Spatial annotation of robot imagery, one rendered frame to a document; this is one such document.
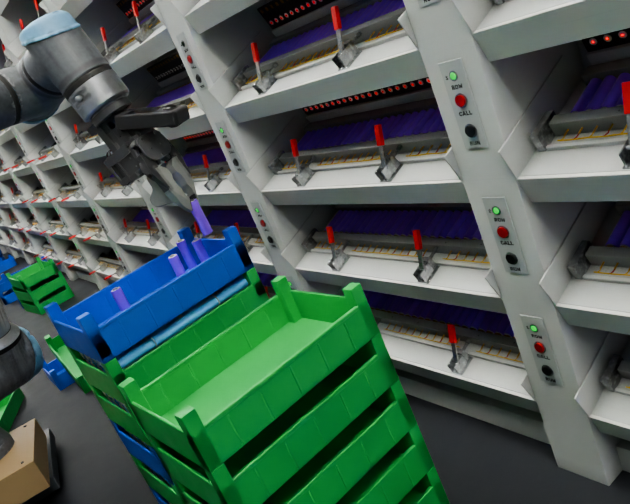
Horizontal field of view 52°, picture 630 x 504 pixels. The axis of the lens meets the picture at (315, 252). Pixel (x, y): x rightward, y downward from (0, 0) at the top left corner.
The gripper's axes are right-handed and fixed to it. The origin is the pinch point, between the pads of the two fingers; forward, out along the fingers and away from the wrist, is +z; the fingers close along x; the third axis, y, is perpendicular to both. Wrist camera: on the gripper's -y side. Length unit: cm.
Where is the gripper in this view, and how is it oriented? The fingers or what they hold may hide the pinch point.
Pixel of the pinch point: (192, 200)
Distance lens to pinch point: 111.3
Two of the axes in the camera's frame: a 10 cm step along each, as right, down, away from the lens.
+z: 5.9, 7.9, 1.8
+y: -7.5, 4.4, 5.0
